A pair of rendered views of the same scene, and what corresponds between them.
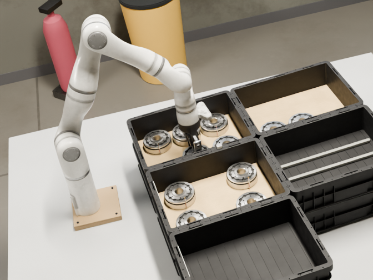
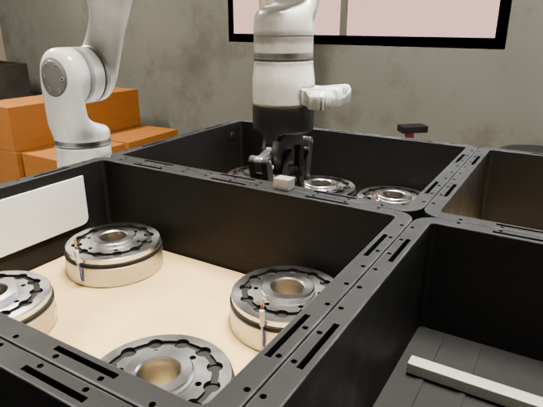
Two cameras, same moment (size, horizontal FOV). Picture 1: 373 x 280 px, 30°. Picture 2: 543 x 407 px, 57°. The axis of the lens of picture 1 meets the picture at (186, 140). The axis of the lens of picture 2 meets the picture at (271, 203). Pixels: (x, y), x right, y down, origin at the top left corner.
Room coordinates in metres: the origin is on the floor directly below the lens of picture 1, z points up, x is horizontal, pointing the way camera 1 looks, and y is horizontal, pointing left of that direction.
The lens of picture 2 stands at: (1.39, -0.41, 1.09)
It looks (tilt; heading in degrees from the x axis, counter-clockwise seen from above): 20 degrees down; 41
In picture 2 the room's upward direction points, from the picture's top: straight up
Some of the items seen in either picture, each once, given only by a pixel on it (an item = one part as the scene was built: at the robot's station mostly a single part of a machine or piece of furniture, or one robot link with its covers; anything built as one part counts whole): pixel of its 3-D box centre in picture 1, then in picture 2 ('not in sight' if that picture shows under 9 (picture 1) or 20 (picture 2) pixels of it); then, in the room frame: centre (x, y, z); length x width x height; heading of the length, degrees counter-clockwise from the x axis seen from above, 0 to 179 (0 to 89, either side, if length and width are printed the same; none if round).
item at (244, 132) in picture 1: (191, 141); (297, 195); (1.91, -0.02, 0.87); 0.40 x 0.30 x 0.11; 99
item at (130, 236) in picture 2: (179, 191); (113, 237); (1.67, 0.06, 0.86); 0.05 x 0.05 x 0.01
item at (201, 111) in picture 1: (192, 110); (297, 77); (1.88, -0.04, 1.03); 0.11 x 0.09 x 0.06; 103
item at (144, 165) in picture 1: (189, 130); (298, 159); (1.91, -0.02, 0.92); 0.40 x 0.30 x 0.02; 99
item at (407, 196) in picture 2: (213, 120); (393, 195); (2.00, -0.11, 0.86); 0.05 x 0.05 x 0.01
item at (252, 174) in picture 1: (241, 173); (287, 293); (1.71, -0.16, 0.86); 0.10 x 0.10 x 0.01
